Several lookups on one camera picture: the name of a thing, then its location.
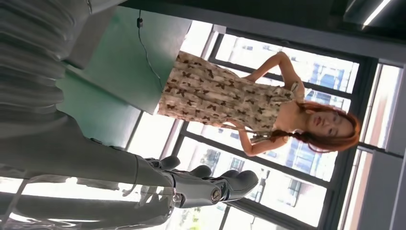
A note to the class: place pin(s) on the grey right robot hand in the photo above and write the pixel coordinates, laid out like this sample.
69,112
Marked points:
95,162

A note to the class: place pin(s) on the clear plastic film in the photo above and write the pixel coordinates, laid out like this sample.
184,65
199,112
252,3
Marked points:
95,206

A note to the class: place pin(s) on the dark green table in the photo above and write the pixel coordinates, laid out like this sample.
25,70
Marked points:
127,63

